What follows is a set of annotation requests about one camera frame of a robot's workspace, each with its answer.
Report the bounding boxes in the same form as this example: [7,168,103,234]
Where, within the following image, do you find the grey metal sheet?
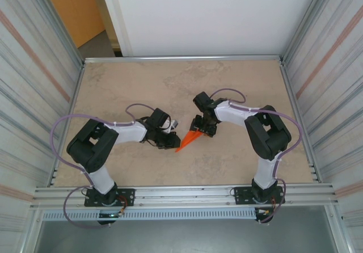
[33,220,340,253]

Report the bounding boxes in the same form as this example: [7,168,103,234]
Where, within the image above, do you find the small circuit board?
[98,212,123,220]
[254,207,275,224]

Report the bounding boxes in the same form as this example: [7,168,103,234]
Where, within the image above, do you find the corrugated metal side panel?
[0,0,85,253]
[283,0,363,253]

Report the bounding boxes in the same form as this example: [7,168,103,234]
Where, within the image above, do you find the orange wooden door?
[39,0,107,49]

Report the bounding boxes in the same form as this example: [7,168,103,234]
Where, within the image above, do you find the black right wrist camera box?
[192,91,214,112]

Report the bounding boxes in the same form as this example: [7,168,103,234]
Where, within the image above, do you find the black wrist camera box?
[149,108,180,134]
[192,91,214,112]

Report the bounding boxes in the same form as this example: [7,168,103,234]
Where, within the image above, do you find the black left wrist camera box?
[149,108,180,134]

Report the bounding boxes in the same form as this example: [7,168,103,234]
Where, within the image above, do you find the wide aluminium base rail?
[32,182,340,209]

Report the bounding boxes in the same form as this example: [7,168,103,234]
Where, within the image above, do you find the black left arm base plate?
[84,187,136,208]

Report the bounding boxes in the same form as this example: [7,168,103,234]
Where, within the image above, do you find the long aluminium table edge rail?
[83,54,285,65]

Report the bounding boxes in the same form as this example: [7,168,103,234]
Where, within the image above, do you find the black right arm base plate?
[233,186,285,205]

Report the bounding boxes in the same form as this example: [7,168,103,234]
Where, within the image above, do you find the slotted grey cable tray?
[41,209,258,221]

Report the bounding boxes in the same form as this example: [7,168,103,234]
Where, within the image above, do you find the aluminium table side rail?
[279,60,323,183]
[47,61,86,187]

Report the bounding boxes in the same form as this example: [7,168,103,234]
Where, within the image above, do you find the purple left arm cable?
[50,103,155,229]

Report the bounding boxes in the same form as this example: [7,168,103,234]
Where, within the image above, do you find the white door frame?
[98,0,134,57]

